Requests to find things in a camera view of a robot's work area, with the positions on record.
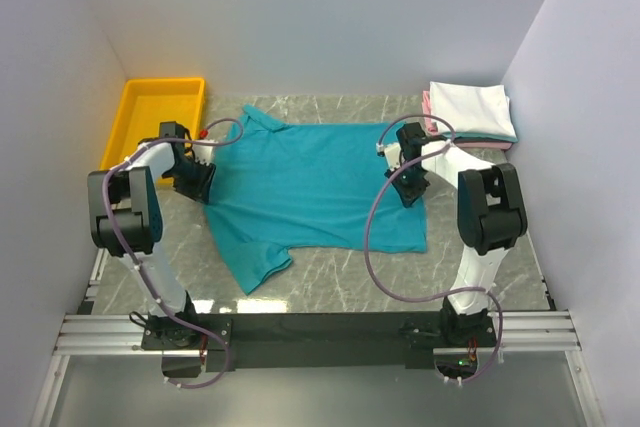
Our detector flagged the teal polo t shirt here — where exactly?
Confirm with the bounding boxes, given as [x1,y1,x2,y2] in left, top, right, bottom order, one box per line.
[204,105,427,295]

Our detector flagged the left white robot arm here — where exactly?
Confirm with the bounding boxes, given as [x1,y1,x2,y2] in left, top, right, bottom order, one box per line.
[87,122,215,349]

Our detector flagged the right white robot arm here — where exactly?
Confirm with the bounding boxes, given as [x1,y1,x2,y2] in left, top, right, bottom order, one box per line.
[377,122,528,345]

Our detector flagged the teal folded t shirt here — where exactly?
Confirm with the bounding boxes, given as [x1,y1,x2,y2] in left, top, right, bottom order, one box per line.
[454,132,518,144]

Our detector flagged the pink folded t shirt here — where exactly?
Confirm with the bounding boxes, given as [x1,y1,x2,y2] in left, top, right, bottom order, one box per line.
[422,91,513,151]

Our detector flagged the yellow plastic bin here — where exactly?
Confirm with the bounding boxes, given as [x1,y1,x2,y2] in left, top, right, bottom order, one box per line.
[100,77,206,170]

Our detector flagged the white folded t shirt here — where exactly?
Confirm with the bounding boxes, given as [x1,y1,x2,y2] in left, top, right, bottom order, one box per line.
[426,82,517,138]

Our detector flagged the black base bar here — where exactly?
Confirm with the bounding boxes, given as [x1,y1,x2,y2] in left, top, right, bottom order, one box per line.
[141,311,498,372]

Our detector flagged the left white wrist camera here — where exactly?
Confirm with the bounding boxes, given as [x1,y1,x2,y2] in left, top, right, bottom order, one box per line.
[192,126,215,164]

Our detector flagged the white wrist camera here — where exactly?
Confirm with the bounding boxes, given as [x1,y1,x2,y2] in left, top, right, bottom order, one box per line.
[192,126,215,164]
[376,142,403,172]

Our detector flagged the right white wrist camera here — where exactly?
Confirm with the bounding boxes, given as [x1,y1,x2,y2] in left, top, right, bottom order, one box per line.
[376,142,403,172]

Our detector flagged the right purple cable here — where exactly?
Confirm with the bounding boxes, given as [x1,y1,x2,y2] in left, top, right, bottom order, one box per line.
[362,114,504,384]

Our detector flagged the aluminium frame rail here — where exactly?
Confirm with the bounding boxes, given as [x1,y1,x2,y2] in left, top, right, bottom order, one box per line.
[31,239,603,426]

